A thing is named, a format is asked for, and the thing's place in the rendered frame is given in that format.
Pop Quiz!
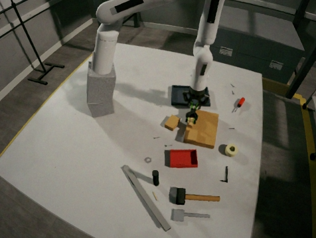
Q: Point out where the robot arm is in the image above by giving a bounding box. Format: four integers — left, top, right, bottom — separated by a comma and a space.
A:
91, 0, 225, 91

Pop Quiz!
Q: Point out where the pale yellow ring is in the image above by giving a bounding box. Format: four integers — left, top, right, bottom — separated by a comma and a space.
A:
225, 144, 238, 158

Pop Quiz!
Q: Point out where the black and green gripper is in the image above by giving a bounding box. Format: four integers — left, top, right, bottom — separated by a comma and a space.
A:
183, 86, 210, 110

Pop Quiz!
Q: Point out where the black mallet with wooden handle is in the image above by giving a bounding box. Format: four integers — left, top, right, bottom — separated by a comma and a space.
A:
176, 188, 220, 205

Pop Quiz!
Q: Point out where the red open tray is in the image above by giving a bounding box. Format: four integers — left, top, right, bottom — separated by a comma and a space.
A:
170, 150, 198, 168

